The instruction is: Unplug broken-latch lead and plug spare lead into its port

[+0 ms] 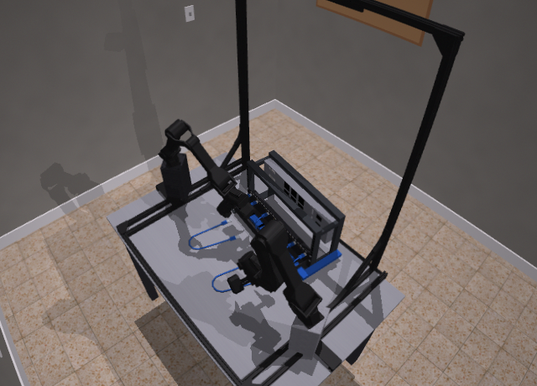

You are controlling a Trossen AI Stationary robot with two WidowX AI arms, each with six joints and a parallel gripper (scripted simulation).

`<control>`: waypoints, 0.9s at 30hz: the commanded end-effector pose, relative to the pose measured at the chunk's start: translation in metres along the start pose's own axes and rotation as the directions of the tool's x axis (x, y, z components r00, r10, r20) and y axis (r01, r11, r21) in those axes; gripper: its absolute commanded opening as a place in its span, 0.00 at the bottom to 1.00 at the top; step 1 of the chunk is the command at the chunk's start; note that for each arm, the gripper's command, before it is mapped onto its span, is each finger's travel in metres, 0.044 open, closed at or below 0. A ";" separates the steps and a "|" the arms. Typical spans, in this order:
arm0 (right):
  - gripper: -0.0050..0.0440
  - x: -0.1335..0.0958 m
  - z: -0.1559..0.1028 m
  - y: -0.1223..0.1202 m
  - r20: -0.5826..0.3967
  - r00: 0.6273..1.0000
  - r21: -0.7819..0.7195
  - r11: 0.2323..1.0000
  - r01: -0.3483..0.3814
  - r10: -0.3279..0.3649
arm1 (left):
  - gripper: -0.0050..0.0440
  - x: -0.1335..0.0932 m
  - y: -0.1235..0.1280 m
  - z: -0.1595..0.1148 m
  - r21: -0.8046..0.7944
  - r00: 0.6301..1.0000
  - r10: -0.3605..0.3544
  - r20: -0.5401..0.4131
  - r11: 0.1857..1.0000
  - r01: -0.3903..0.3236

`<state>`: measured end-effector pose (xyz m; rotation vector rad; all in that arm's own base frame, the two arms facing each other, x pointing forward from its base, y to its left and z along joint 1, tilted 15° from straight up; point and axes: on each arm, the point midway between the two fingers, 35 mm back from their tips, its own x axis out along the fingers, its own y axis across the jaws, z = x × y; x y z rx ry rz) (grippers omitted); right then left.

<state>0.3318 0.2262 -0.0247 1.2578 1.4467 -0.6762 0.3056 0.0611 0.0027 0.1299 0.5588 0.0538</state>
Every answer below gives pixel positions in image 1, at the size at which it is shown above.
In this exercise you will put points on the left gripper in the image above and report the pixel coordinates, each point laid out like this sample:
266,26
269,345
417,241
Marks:
236,284

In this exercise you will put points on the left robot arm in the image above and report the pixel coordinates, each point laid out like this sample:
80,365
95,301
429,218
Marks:
278,267

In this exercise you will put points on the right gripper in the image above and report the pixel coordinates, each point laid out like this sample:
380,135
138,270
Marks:
246,211

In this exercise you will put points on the black patch panel jack row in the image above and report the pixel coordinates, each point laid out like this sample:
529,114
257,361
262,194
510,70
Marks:
280,219

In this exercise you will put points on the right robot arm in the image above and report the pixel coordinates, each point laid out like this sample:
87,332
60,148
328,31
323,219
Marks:
218,177

